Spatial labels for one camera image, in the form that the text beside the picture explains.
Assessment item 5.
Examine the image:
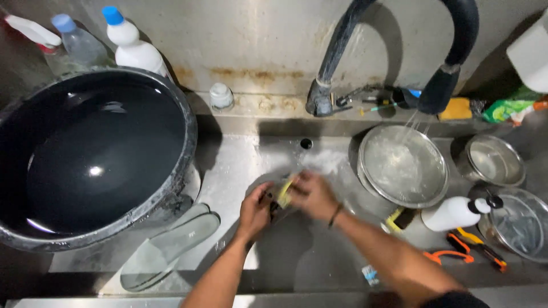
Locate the person's left hand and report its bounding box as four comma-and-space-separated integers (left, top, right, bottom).
237, 181, 275, 240

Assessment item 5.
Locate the person's right hand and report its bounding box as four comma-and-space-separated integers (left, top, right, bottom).
286, 170, 342, 222

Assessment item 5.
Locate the yellow scrubbing sponge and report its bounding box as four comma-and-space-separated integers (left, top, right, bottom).
276, 179, 295, 209

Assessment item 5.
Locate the dark kitchen utensil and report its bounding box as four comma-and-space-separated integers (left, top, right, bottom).
263, 192, 292, 223

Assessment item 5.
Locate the yellow black brush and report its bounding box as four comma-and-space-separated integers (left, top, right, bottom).
382, 207, 418, 234

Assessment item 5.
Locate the large steel bowl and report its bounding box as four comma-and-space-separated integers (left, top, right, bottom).
356, 125, 450, 209

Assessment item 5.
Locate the small clear jar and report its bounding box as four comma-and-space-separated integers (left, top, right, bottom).
209, 82, 235, 113

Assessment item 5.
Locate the clear glass tray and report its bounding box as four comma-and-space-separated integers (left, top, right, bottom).
120, 203, 221, 293

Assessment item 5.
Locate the small blue white wrapper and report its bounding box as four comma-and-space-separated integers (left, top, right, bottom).
361, 265, 381, 286

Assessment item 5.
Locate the black cup blue rim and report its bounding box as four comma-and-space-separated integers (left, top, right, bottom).
392, 87, 422, 110

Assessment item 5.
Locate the white squeeze bottle black cap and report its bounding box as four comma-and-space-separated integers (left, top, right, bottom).
421, 195, 504, 232

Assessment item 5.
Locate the orange black peeler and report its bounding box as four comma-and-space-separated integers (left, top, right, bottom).
423, 250, 475, 266

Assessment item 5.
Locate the large black wok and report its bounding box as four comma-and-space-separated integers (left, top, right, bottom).
0, 66, 198, 253

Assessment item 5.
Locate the black flexible faucet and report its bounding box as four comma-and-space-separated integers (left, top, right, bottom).
305, 0, 480, 118

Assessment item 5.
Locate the small steel pot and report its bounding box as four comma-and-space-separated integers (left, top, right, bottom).
456, 135, 526, 187

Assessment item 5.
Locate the white bottle blue cap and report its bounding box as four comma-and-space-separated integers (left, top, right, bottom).
101, 5, 173, 82

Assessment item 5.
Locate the green plastic packet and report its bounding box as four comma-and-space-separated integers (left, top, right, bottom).
482, 98, 538, 125

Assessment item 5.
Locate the clear bottle blue cap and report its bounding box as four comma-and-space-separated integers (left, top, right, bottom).
51, 14, 110, 69

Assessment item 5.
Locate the white container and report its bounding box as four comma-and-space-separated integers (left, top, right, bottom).
506, 9, 548, 94

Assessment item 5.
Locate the white red spray bottle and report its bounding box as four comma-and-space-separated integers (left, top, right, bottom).
2, 13, 69, 75

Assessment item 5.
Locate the dark wrist bracelet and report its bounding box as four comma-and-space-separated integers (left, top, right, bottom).
328, 203, 344, 229

